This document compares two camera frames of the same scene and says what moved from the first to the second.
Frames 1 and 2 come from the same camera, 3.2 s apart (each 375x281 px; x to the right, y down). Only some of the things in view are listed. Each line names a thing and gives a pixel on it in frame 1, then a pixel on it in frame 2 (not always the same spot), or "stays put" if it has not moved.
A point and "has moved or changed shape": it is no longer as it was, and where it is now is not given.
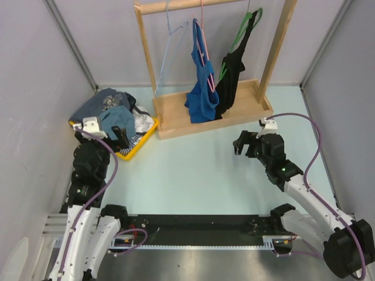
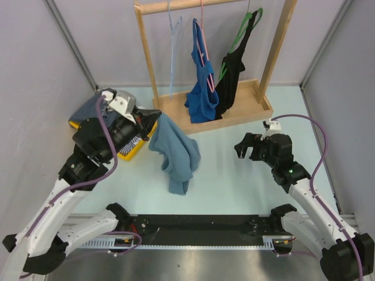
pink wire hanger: [210, 78] stays put
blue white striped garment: [133, 141] stays put
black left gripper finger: [125, 137] to [147, 122]
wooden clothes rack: [171, 112] stays put
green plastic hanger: [249, 16] stays put
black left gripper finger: [119, 134] to [151, 115]
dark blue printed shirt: [102, 99] stays put
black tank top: [233, 65] stays put
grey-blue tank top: [119, 116] has moved or changed shape
